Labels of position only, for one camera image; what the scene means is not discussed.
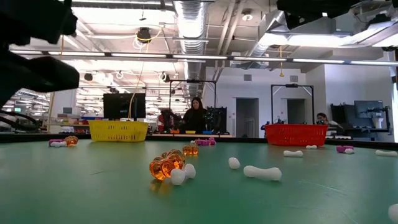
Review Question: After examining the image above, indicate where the green table mat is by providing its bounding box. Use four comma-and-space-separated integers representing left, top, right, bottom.
0, 139, 398, 224

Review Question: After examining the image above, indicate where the black background rig frame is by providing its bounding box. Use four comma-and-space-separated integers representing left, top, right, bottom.
169, 79, 218, 134
271, 83, 315, 125

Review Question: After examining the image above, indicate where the yellow hanging pendant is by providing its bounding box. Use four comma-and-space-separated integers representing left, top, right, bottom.
279, 45, 285, 78

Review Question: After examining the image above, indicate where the black ceiling dome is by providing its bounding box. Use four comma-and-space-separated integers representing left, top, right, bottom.
136, 27, 152, 44

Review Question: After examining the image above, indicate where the black computer monitor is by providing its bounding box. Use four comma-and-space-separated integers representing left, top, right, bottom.
103, 93, 147, 121

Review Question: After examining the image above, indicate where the yellow hanging cable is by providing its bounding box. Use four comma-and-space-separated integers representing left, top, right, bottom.
127, 27, 164, 121

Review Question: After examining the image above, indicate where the silver ventilation duct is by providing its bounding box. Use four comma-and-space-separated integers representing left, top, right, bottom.
248, 12, 299, 58
173, 0, 210, 94

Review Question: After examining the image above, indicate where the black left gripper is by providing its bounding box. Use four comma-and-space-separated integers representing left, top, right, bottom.
0, 0, 80, 106

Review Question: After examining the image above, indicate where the long yellow cable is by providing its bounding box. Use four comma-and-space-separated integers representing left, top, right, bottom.
46, 35, 65, 134

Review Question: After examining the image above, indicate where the white light bar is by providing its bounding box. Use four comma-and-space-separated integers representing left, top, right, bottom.
9, 49, 398, 67

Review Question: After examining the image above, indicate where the person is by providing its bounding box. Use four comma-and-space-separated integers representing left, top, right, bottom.
182, 96, 208, 134
315, 112, 343, 128

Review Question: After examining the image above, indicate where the red plastic basket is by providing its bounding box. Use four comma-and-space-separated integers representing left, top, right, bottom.
264, 124, 329, 147

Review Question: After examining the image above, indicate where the yellow plastic basket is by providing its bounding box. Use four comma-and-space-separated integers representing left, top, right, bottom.
88, 119, 149, 143

